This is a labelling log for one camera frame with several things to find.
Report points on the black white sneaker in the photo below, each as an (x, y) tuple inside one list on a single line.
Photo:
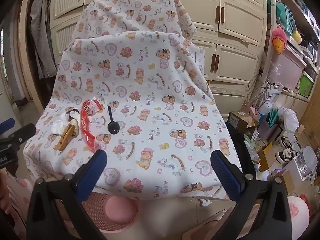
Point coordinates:
[(285, 155), (286, 142)]

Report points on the grey hanging clothes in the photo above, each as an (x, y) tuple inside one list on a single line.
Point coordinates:
[(42, 35)]

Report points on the white black wrapper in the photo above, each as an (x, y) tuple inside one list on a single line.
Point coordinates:
[(71, 113)]

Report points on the brown cardboard box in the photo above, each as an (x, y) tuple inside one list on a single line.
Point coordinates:
[(240, 120)]

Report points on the person's leg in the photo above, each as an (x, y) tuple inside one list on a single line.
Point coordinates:
[(297, 210), (18, 192)]

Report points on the teal bag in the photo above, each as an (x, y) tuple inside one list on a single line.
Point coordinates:
[(283, 17)]

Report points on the small cardboard box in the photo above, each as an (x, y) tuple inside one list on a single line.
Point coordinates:
[(285, 181)]

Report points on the pink plastic basket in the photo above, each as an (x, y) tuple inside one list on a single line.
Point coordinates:
[(110, 210)]

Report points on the bear printed blanket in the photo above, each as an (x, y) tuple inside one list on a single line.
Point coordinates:
[(150, 85)]

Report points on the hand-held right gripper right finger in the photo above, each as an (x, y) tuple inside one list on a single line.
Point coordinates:
[(225, 172)]

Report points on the green storage box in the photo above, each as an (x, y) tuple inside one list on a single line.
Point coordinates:
[(305, 85)]

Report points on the black plastic spoon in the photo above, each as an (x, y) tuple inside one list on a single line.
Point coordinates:
[(112, 127)]

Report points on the white tissue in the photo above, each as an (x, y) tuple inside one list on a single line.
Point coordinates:
[(58, 127)]

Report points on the cream wardrobe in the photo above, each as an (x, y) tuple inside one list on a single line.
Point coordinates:
[(225, 25)]

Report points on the person's left leg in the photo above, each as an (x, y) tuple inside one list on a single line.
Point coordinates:
[(18, 192)]

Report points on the white shelf unit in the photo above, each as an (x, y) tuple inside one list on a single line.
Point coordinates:
[(307, 17)]

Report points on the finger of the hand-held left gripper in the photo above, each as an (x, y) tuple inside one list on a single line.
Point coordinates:
[(6, 124), (21, 133)]

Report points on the yellow plush toy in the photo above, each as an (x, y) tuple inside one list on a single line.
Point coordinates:
[(297, 35)]

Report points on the person's right leg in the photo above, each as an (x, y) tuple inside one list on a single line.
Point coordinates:
[(297, 210)]

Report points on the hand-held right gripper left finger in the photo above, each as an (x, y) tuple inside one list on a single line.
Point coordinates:
[(93, 170)]

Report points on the white handheld appliance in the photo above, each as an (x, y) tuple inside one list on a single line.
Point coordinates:
[(268, 100)]

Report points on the pink plush toy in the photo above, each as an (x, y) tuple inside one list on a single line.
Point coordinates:
[(279, 41)]

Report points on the red snack wrapper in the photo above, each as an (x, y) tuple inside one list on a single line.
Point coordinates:
[(87, 130)]

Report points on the open cardboard box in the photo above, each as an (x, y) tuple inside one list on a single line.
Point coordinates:
[(265, 155)]

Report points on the white plastic bag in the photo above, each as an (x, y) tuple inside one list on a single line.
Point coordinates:
[(289, 120)]

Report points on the pink storage box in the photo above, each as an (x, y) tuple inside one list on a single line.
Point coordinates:
[(287, 67)]

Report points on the brown wooden piece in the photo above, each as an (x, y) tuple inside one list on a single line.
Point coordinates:
[(65, 138)]

